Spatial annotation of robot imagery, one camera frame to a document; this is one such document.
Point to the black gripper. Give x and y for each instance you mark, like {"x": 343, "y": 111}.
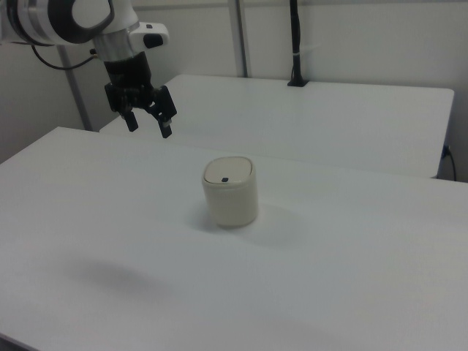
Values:
{"x": 128, "y": 78}

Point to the white side table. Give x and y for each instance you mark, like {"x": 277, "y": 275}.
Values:
{"x": 311, "y": 120}

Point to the grey metal wall post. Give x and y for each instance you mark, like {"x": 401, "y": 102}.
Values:
{"x": 239, "y": 36}
{"x": 75, "y": 95}

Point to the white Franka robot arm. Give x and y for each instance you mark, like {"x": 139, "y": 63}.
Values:
{"x": 44, "y": 18}

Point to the cream trash bin with lid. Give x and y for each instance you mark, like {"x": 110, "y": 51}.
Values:
{"x": 230, "y": 197}

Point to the black camera stand pole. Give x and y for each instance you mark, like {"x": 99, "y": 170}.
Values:
{"x": 297, "y": 44}

